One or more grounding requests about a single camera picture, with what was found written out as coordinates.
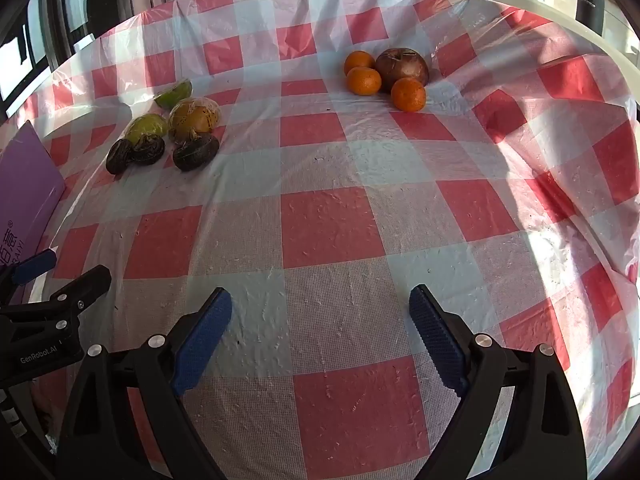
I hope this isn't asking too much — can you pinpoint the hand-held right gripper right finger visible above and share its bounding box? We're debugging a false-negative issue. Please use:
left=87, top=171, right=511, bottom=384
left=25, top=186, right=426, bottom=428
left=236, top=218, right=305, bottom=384
left=409, top=284, right=588, bottom=480

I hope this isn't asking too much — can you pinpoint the red white checked tablecloth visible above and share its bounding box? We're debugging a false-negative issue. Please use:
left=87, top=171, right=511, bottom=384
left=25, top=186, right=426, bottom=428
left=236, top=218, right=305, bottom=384
left=0, top=0, right=640, bottom=480

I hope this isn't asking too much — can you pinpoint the small orange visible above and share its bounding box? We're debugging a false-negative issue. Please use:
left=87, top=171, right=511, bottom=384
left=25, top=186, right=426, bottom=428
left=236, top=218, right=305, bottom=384
left=390, top=77, right=427, bottom=113
left=343, top=50, right=376, bottom=77
left=346, top=66, right=382, bottom=96

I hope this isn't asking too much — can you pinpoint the green fruit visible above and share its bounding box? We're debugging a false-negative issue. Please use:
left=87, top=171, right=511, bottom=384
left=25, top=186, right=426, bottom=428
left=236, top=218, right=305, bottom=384
left=124, top=113, right=170, bottom=145

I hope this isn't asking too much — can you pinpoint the half green guava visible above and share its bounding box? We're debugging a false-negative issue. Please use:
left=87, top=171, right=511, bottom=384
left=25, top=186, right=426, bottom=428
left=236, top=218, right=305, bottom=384
left=153, top=78, right=193, bottom=109

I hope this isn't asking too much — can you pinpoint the dark red apple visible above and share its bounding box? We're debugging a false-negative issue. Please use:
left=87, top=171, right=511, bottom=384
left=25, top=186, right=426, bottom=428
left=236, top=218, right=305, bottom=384
left=375, top=48, right=431, bottom=93

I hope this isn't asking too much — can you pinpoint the dark framed window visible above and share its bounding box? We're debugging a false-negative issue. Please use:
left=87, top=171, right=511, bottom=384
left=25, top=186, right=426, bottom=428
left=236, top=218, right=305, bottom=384
left=0, top=0, right=118, bottom=116

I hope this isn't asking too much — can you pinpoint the dark purple passion fruit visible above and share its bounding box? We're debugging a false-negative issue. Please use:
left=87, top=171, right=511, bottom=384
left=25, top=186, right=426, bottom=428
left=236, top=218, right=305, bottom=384
left=131, top=135, right=166, bottom=166
left=105, top=139, right=133, bottom=175
left=172, top=133, right=221, bottom=172

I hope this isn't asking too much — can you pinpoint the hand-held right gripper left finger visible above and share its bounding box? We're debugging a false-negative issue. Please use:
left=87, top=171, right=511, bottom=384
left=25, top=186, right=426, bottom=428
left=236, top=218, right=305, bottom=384
left=55, top=287, right=233, bottom=480

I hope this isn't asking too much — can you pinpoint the black bottle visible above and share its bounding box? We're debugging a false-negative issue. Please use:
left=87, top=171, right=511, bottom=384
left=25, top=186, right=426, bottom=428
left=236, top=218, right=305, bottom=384
left=575, top=0, right=606, bottom=37

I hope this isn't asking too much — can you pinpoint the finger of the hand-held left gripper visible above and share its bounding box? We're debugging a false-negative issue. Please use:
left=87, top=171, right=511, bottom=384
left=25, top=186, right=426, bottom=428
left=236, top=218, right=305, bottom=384
left=0, top=248, right=57, bottom=306
left=0, top=265, right=112, bottom=346

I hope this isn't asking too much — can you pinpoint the purple cardboard box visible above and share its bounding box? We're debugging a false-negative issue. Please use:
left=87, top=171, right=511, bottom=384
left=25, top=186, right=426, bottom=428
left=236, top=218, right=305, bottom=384
left=0, top=120, right=67, bottom=266

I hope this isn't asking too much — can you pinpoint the yellow orange wrapped fruit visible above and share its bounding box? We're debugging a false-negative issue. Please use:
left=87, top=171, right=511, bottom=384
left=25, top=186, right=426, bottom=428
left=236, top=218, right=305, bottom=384
left=168, top=98, right=222, bottom=142

